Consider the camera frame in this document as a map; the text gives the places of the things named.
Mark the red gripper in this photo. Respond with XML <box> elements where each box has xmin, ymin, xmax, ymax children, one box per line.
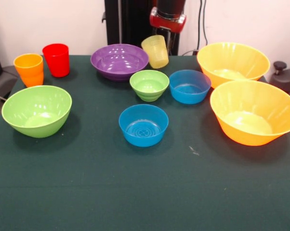
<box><xmin>149</xmin><ymin>6</ymin><xmax>187</xmax><ymax>55</ymax></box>

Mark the yellow cup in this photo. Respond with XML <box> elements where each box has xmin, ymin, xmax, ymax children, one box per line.
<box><xmin>140</xmin><ymin>34</ymin><xmax>170</xmax><ymax>69</ymax></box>

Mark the blue bowl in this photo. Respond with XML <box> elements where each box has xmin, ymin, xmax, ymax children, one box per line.
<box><xmin>118</xmin><ymin>103</ymin><xmax>170</xmax><ymax>147</ymax></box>
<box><xmin>169</xmin><ymin>69</ymin><xmax>212</xmax><ymax>105</ymax></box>

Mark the small green bowl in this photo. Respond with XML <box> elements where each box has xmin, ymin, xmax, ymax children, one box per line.
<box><xmin>129</xmin><ymin>69</ymin><xmax>170</xmax><ymax>103</ymax></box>

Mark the purple bowl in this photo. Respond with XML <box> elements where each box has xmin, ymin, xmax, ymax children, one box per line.
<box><xmin>90</xmin><ymin>43</ymin><xmax>149</xmax><ymax>82</ymax></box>

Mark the large orange bowl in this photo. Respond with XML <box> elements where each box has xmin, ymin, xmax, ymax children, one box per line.
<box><xmin>210</xmin><ymin>80</ymin><xmax>290</xmax><ymax>147</ymax></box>
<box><xmin>197</xmin><ymin>42</ymin><xmax>271</xmax><ymax>89</ymax></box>

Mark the red cup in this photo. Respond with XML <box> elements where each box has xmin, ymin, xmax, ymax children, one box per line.
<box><xmin>42</xmin><ymin>43</ymin><xmax>70</xmax><ymax>78</ymax></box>

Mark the orange cup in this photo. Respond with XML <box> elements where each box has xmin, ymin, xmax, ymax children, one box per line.
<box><xmin>13</xmin><ymin>53</ymin><xmax>44</xmax><ymax>88</ymax></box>

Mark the dark green table cloth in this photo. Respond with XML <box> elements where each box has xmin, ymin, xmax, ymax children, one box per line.
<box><xmin>0</xmin><ymin>54</ymin><xmax>290</xmax><ymax>231</ymax></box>

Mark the large green bowl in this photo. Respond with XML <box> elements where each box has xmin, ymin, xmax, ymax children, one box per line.
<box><xmin>1</xmin><ymin>85</ymin><xmax>73</xmax><ymax>139</ymax></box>

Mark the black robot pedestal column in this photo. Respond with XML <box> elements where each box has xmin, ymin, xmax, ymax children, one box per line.
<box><xmin>102</xmin><ymin>0</ymin><xmax>185</xmax><ymax>56</ymax></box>

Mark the black wall cable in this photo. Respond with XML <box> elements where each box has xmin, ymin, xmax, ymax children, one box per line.
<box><xmin>199</xmin><ymin>0</ymin><xmax>208</xmax><ymax>46</ymax></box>

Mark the black pedestal foot with knob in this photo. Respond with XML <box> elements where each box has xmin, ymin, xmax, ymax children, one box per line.
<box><xmin>270</xmin><ymin>61</ymin><xmax>290</xmax><ymax>96</ymax></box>

